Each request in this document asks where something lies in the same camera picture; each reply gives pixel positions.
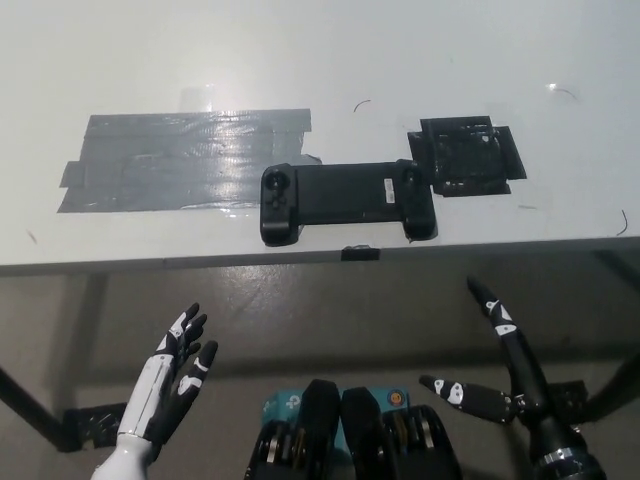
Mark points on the black mobile game controller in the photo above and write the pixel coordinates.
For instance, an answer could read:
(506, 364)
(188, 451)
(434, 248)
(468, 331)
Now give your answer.
(345, 192)

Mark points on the square black tape patch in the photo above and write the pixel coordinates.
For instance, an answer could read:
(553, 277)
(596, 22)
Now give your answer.
(465, 155)

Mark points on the large grey tape patch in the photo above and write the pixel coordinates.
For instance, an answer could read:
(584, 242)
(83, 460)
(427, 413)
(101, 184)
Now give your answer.
(165, 165)

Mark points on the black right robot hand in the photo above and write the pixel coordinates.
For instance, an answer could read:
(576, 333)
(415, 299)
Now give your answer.
(525, 370)

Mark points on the teal cardboard router box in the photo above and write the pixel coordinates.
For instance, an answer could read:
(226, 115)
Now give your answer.
(282, 400)

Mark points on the small black tape strip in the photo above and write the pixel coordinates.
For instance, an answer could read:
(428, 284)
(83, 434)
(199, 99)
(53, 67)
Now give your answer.
(360, 254)

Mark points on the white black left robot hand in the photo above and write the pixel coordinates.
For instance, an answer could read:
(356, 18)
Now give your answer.
(160, 385)

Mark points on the black slanted table leg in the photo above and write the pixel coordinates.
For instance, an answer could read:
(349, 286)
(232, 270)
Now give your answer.
(620, 380)
(27, 405)

